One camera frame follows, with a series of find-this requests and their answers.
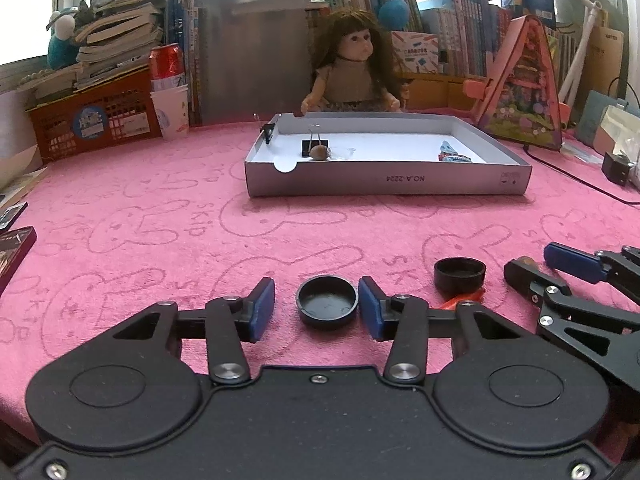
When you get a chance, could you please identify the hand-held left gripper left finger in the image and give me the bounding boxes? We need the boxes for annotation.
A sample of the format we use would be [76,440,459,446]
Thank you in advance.
[114,278,277,386]

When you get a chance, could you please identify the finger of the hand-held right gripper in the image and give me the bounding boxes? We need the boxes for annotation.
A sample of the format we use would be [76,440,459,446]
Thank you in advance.
[504,257,640,393]
[544,241,640,308]

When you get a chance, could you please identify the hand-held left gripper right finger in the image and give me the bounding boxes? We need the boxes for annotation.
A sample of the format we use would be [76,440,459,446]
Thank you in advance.
[357,276,521,386]

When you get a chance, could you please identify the black round cap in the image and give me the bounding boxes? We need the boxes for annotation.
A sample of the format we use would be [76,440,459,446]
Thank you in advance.
[296,276,360,331]
[434,257,487,295]

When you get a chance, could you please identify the black binder clip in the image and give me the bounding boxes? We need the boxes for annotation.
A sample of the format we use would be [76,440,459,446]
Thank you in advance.
[254,112,276,146]
[301,124,329,157]

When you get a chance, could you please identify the grey cardboard tray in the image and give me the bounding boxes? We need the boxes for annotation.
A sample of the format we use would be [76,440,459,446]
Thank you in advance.
[244,112,532,197]

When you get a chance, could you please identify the black power adapter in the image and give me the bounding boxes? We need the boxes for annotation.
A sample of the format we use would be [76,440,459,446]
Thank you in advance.
[601,151,632,187]

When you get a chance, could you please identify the clear plastic packet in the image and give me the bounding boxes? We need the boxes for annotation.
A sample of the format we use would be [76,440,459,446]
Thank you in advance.
[560,140,606,163]

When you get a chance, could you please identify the blue hair clip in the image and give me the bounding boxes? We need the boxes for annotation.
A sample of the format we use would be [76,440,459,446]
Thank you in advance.
[439,141,473,163]

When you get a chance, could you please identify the silver plastic bag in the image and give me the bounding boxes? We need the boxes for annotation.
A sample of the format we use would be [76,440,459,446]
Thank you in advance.
[597,105,640,196]

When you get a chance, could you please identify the teal notebook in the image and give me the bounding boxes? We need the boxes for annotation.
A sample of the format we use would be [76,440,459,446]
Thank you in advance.
[575,90,628,148]

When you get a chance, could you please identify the pink rabbit-print tablecloth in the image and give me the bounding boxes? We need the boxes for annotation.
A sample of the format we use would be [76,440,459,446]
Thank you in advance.
[0,112,640,461]

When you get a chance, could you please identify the pink triangular toy playset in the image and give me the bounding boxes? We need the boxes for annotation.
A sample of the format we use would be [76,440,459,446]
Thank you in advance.
[462,15,573,152]

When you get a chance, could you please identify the wooden drawer organizer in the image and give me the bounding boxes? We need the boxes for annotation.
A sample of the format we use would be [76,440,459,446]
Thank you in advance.
[400,72,483,111]

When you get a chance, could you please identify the white paper cup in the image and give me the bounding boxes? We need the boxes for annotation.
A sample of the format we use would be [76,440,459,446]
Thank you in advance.
[150,85,191,142]

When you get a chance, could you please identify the brown-haired baby doll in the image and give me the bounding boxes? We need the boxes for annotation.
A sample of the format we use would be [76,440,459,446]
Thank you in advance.
[301,9,406,113]

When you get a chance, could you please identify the orange plastic crate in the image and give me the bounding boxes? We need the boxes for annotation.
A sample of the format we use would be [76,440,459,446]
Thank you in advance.
[25,67,163,165]

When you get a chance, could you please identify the grey plastic storage box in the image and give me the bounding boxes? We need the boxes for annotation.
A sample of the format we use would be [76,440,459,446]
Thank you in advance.
[196,0,315,126]

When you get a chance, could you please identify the row of upright books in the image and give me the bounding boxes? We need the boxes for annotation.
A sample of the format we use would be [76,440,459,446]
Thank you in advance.
[305,0,506,78]

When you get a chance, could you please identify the colourful printed cardboard box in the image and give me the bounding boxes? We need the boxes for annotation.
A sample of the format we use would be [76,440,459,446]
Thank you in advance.
[390,30,440,75]

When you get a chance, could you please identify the dark red flat case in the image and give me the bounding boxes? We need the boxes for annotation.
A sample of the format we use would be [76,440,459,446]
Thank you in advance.
[0,226,37,295]

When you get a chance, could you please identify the blue upright folders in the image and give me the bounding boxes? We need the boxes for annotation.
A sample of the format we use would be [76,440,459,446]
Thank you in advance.
[165,0,201,126]

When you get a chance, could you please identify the red soda can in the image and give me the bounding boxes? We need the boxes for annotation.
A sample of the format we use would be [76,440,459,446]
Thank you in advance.
[149,44,186,92]

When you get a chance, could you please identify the small dark booklet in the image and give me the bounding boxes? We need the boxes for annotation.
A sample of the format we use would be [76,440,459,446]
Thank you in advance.
[0,202,28,231]

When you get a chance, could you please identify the thin paper booklets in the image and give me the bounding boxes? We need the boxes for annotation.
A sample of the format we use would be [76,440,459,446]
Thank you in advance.
[0,167,49,207]

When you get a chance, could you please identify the stack of flat books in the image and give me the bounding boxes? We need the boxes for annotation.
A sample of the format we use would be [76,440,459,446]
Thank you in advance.
[72,0,166,93]

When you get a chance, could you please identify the blue and white plush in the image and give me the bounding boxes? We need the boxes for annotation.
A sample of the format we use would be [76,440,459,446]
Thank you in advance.
[46,7,81,68]

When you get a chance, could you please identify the black power cable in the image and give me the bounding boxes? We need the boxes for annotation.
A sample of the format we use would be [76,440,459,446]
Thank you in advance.
[522,144,640,206]

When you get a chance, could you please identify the white pipe frame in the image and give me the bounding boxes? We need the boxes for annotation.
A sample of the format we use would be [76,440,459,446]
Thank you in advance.
[557,0,603,128]

